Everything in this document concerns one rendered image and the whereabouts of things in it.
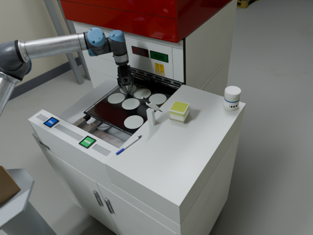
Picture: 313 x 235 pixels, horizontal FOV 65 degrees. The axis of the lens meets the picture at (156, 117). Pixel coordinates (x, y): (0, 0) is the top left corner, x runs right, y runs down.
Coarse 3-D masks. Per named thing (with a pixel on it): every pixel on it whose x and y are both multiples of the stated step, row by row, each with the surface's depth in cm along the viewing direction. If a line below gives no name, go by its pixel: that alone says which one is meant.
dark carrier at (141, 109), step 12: (108, 96) 145; (132, 96) 143; (168, 96) 140; (96, 108) 137; (108, 108) 136; (120, 108) 135; (144, 108) 134; (108, 120) 129; (120, 120) 128; (144, 120) 126; (132, 132) 121
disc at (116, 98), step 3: (117, 93) 146; (120, 93) 146; (111, 96) 144; (114, 96) 144; (117, 96) 144; (120, 96) 144; (123, 96) 143; (108, 99) 142; (111, 99) 142; (114, 99) 142; (117, 99) 142; (120, 99) 141; (123, 99) 141; (111, 102) 140; (114, 102) 140; (117, 102) 140
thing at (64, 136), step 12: (36, 120) 124; (60, 120) 123; (36, 132) 131; (48, 132) 118; (60, 132) 116; (72, 132) 116; (84, 132) 115; (48, 144) 131; (60, 144) 119; (72, 144) 110; (96, 144) 109; (108, 144) 108; (72, 156) 119; (84, 156) 109; (96, 156) 103; (108, 156) 103; (96, 168) 109; (108, 180) 110
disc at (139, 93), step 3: (138, 90) 146; (141, 90) 146; (144, 90) 146; (147, 90) 146; (135, 93) 144; (138, 93) 144; (141, 93) 144; (144, 93) 144; (147, 93) 143; (150, 93) 143; (135, 96) 142; (138, 96) 142; (141, 96) 142; (144, 96) 142; (147, 96) 141
